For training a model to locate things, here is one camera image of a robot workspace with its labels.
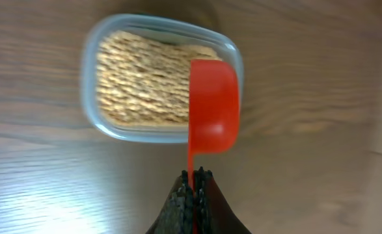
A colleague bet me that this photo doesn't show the clear plastic container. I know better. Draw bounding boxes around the clear plastic container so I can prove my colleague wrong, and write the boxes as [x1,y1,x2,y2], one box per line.
[80,14,244,144]

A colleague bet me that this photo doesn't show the soybeans in container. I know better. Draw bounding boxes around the soybeans in container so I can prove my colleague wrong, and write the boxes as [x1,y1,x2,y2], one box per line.
[96,31,220,126]

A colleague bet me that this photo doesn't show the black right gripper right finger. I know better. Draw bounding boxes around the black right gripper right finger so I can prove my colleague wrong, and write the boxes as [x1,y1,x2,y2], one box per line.
[194,167,251,234]

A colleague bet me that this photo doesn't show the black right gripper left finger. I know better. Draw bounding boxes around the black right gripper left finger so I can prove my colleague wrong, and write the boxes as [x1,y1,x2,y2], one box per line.
[146,170,194,234]

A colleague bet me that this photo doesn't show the red plastic measuring scoop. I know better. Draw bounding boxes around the red plastic measuring scoop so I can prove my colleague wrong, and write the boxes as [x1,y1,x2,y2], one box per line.
[186,58,241,234]

